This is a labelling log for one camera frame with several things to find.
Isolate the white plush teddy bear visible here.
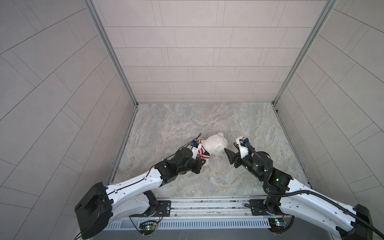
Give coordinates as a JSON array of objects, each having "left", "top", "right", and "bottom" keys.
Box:
[{"left": 203, "top": 133, "right": 229, "bottom": 156}]

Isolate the red white striped shirt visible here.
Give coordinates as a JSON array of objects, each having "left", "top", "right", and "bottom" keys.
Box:
[{"left": 197, "top": 139, "right": 210, "bottom": 162}]

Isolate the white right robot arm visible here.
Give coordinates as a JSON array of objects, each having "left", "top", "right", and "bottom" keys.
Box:
[{"left": 225, "top": 146, "right": 376, "bottom": 240}]

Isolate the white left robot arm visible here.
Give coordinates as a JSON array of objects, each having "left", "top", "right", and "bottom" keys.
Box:
[{"left": 75, "top": 148, "right": 206, "bottom": 240}]

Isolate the right green circuit board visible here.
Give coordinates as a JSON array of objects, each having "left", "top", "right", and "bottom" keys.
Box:
[{"left": 268, "top": 218, "right": 287, "bottom": 233}]

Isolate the green circuit board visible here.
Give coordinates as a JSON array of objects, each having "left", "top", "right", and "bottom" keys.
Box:
[
  {"left": 268, "top": 218, "right": 287, "bottom": 233},
  {"left": 139, "top": 220, "right": 159, "bottom": 236}
]

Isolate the left green circuit board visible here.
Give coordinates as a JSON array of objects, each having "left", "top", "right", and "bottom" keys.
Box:
[{"left": 139, "top": 220, "right": 159, "bottom": 236}]

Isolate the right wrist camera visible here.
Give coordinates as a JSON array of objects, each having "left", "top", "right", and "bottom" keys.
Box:
[{"left": 236, "top": 137, "right": 250, "bottom": 159}]

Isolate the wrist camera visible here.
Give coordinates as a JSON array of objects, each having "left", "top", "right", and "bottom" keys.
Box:
[
  {"left": 190, "top": 140, "right": 202, "bottom": 159},
  {"left": 236, "top": 137, "right": 250, "bottom": 159}
]

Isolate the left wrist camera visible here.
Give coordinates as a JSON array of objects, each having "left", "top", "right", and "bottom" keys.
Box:
[{"left": 190, "top": 140, "right": 202, "bottom": 159}]

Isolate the black corrugated cable conduit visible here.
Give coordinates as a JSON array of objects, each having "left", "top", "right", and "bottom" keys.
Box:
[{"left": 244, "top": 142, "right": 384, "bottom": 239}]

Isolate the thin black left cable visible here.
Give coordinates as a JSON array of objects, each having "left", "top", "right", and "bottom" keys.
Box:
[{"left": 74, "top": 132, "right": 202, "bottom": 240}]

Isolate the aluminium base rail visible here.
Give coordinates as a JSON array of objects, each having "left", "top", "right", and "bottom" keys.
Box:
[{"left": 106, "top": 196, "right": 292, "bottom": 236}]

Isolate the aluminium corner post right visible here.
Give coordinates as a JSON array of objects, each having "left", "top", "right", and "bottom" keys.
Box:
[{"left": 272, "top": 0, "right": 338, "bottom": 108}]

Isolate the aluminium corner post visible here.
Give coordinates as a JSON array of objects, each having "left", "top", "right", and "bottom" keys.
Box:
[
  {"left": 83, "top": 0, "right": 139, "bottom": 108},
  {"left": 272, "top": 0, "right": 338, "bottom": 108}
]

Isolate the aluminium corner post left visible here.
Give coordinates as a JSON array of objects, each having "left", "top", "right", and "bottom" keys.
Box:
[{"left": 83, "top": 0, "right": 139, "bottom": 108}]

